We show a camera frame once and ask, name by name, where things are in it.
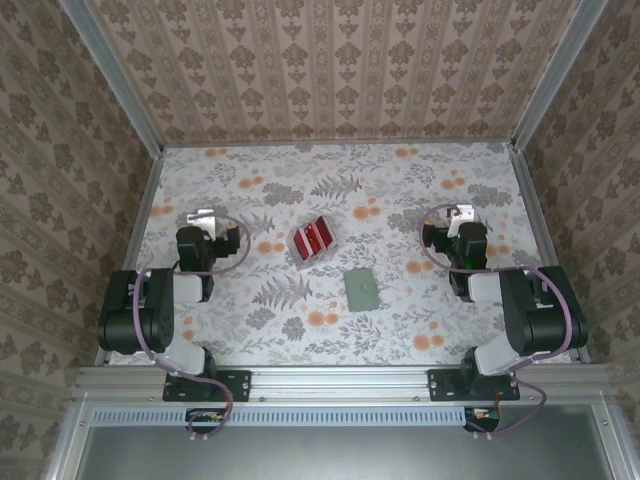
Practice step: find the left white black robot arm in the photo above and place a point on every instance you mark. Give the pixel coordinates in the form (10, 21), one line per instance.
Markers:
(150, 310)

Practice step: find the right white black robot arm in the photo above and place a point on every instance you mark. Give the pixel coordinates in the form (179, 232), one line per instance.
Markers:
(540, 310)

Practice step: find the red credit card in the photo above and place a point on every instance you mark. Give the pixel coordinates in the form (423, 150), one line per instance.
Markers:
(325, 234)
(305, 242)

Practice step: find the floral table cover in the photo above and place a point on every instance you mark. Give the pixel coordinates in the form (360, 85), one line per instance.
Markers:
(350, 340)

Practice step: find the right black connector box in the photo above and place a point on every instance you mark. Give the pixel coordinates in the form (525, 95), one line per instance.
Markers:
(482, 419)

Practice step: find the black connector box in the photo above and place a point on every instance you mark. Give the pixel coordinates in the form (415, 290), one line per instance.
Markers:
(482, 419)
(205, 420)

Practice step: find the left black connector box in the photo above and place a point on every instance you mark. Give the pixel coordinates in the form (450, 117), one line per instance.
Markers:
(205, 420)

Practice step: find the grey metal panel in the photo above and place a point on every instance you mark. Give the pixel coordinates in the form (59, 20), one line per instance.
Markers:
(340, 455)

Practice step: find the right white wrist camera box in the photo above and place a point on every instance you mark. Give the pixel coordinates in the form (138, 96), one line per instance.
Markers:
(465, 212)

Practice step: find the left aluminium table side rail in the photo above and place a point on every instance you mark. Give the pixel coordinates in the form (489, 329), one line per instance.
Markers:
(132, 250)

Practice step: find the aluminium table side rail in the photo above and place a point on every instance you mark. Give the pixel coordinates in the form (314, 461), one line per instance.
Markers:
(547, 250)
(132, 250)

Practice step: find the right aluminium table side rail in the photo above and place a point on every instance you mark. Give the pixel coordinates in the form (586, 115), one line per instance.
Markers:
(547, 250)

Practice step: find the aluminium table end rail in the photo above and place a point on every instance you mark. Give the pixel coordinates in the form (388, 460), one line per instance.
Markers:
(340, 143)

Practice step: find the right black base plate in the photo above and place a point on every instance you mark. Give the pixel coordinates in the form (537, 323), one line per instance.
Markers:
(440, 385)

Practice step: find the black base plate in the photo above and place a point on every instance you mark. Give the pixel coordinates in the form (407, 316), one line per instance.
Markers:
(440, 385)
(240, 385)

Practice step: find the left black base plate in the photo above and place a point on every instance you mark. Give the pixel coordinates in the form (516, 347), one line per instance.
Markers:
(240, 385)

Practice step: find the aluminium mounting rail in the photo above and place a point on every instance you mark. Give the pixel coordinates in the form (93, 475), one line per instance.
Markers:
(340, 382)

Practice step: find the left aluminium frame post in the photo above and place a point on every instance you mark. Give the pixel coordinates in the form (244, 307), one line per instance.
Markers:
(120, 80)

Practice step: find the aluminium frame post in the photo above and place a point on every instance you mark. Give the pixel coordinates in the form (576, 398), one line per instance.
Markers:
(556, 75)
(120, 80)

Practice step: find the right aluminium frame post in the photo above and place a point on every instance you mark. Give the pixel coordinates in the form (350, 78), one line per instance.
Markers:
(556, 75)

